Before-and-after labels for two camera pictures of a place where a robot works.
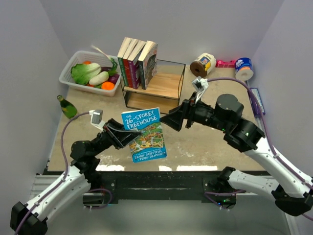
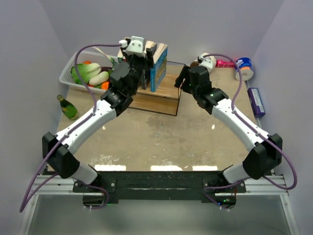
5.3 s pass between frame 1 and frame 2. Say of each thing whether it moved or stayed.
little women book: stayed
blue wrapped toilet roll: stayed
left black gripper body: moved
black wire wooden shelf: stayed
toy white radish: stayed
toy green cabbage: stayed
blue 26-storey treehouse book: moved
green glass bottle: stayed
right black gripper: moved
